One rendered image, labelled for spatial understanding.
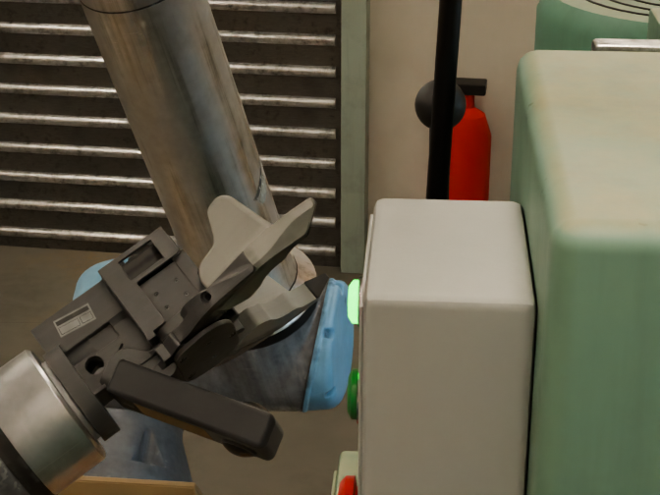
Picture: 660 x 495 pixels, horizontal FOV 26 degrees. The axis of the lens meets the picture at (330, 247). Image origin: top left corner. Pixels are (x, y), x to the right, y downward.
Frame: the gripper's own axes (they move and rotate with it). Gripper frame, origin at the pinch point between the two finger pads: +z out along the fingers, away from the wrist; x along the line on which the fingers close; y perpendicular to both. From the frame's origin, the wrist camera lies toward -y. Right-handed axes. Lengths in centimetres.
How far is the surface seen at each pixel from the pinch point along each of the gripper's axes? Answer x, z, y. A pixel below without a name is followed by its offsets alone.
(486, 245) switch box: -42.0, -3.0, -17.3
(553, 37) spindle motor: -21.6, 13.3, -4.9
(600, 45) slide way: -34.4, 9.2, -11.1
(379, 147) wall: 279, 80, 107
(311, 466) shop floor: 222, 6, 34
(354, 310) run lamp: -40.9, -8.3, -16.0
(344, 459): -19.5, -10.0, -16.1
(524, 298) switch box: -45.4, -4.1, -20.5
